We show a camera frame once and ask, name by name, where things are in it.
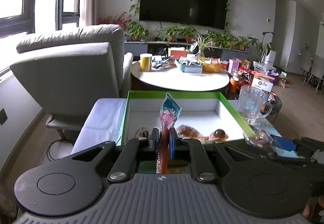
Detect tall leafy plant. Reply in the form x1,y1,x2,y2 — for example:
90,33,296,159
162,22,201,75
247,32,276,62

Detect orange jar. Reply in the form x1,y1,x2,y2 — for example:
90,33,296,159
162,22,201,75
230,78,240,93

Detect round white table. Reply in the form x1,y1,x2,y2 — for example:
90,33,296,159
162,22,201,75
130,61,230,92

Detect white box with logo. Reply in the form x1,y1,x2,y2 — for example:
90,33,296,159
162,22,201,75
251,78,275,92

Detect orange box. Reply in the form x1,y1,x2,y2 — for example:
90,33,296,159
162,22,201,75
168,47,189,59

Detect red flower plant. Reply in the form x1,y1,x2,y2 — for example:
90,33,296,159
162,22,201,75
97,12,132,27

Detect purple gift bag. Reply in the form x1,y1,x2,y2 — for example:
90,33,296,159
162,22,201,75
267,69,279,85

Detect potted green plant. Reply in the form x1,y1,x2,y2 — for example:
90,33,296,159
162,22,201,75
225,33,250,51
127,21,148,42
158,25,181,42
180,26,198,43
205,30,228,47

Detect dining chair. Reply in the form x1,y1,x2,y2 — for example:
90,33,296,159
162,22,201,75
295,50,313,81
305,55,324,93

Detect spider plant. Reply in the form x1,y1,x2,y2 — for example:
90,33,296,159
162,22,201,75
191,34,218,59

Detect teal pink snack packet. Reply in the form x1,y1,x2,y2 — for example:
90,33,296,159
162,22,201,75
157,93,182,174

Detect pink box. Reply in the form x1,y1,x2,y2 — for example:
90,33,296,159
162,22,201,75
228,58,242,73

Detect black floor cable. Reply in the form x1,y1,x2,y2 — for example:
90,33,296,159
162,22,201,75
46,139,76,161

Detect blue organizer tray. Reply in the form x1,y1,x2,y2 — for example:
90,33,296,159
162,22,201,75
175,58,203,75

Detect clear packet of brown snack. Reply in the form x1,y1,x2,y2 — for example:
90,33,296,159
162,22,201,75
242,131,275,150

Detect orange woven basket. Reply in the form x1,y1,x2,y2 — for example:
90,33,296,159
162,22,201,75
200,58,223,73

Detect black television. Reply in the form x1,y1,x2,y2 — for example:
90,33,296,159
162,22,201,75
139,0,229,30

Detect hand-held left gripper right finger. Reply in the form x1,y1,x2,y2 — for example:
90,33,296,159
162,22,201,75
169,127,254,184

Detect white humidifier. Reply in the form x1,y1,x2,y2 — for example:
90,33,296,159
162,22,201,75
264,50,277,64

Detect lavender cloth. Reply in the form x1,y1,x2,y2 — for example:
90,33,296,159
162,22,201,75
71,98,127,156

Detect grey armchair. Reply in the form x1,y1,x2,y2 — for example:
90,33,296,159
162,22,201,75
10,24,134,136

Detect round brown chocolate snack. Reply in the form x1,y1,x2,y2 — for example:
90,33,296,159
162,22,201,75
209,128,228,142

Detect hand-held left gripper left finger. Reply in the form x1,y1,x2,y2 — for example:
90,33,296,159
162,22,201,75
71,128,160,184

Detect green cardboard box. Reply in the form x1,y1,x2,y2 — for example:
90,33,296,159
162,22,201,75
119,90,257,146

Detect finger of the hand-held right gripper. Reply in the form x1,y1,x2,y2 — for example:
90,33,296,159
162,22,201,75
264,149,314,168
274,136,324,151

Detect clear glass mug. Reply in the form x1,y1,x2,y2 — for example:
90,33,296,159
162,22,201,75
237,85,273,125

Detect yellow canister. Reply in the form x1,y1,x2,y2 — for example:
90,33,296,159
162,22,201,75
140,53,153,72

